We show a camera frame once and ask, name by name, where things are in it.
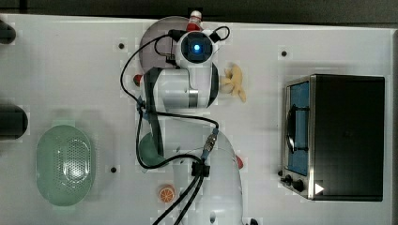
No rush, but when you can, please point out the peeled banana toy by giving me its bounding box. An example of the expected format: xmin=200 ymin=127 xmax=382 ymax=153
xmin=221 ymin=64 xmax=247 ymax=102

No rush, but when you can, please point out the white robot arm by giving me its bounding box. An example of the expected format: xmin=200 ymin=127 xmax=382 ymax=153
xmin=136 ymin=29 xmax=243 ymax=225

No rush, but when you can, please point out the small red strawberry toy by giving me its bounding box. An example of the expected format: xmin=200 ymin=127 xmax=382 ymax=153
xmin=133 ymin=74 xmax=143 ymax=86

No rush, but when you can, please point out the pink round plate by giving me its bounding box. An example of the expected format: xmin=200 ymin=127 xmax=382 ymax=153
xmin=138 ymin=16 xmax=191 ymax=76

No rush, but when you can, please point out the red ketchup bottle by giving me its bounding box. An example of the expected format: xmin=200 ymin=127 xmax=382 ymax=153
xmin=186 ymin=10 xmax=203 ymax=32

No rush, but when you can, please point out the black toaster oven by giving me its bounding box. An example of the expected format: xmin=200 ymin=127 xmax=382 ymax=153
xmin=278 ymin=74 xmax=385 ymax=202

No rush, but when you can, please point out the black cylinder at edge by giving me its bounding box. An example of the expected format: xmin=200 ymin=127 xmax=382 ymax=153
xmin=0 ymin=21 xmax=16 ymax=44

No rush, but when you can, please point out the orange slice toy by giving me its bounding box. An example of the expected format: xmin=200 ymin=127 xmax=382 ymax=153
xmin=158 ymin=184 xmax=176 ymax=203

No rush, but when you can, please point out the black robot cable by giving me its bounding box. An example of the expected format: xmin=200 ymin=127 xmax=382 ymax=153
xmin=119 ymin=25 xmax=231 ymax=225

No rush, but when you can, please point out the large red strawberry toy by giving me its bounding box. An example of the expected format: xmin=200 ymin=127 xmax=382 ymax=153
xmin=236 ymin=155 xmax=244 ymax=170

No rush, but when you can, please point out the green mug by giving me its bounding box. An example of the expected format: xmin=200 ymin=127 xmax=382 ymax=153
xmin=138 ymin=133 xmax=165 ymax=169

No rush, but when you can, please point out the green perforated colander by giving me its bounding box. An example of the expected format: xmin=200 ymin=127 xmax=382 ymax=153
xmin=36 ymin=125 xmax=94 ymax=206

